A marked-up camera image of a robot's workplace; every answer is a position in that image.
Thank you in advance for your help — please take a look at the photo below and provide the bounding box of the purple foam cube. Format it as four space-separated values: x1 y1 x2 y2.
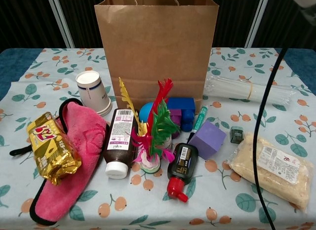
189 120 227 161

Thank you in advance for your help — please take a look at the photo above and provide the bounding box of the bundle of clear straws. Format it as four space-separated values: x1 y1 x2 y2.
203 76 297 105

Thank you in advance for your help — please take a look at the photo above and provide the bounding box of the small green pencil sharpener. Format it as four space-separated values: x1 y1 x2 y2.
231 125 244 144

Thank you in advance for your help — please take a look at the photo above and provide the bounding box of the beige food package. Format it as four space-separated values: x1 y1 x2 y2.
226 132 313 213

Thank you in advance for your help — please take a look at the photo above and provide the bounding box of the brown paper bag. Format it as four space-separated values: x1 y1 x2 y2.
94 0 220 110

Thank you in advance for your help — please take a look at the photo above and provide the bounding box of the blue ball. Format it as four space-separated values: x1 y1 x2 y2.
139 102 158 124

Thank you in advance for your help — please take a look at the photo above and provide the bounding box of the purple toy block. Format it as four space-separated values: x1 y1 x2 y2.
170 109 183 139

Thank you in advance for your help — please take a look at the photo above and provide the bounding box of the colourful feather shuttlecock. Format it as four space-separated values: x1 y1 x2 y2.
118 77 181 174

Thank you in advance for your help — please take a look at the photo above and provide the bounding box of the blue toy block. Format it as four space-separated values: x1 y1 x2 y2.
166 97 196 132

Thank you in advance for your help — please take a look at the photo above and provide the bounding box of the green marker pen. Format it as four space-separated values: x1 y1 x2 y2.
187 106 208 144

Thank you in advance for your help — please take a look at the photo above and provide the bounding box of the brown bottle white cap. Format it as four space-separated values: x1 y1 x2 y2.
103 108 139 179

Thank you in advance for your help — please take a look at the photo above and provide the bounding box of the black bottle red cap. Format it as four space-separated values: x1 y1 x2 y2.
166 142 199 203

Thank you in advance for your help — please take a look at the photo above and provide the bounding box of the white paper cup stack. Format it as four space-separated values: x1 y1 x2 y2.
75 70 113 117

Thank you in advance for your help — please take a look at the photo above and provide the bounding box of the pink towel black trim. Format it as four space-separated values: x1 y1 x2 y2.
9 98 111 226

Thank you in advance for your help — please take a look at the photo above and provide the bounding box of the floral tablecloth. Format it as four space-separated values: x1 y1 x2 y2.
0 47 316 230

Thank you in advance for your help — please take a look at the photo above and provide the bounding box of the gold foil snack package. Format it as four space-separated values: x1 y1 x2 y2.
26 112 82 186

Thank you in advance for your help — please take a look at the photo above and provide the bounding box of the black pleated partition panel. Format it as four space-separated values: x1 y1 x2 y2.
251 0 316 49
209 0 266 48
53 0 109 48
0 0 67 52

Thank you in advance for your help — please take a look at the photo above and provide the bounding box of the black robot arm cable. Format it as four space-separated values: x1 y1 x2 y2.
253 47 289 230

